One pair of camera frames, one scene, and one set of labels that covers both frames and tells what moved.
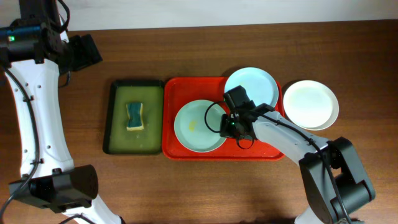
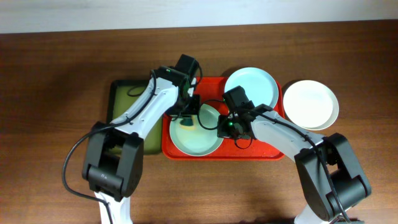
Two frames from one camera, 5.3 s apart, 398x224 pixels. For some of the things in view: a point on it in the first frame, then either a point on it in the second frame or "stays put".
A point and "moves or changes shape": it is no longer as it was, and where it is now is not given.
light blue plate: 259,85 stays put
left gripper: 86,51 → 189,109
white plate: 311,105 stays put
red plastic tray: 177,91 stays put
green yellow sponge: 135,122 moves or changes shape
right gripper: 224,119 stays put
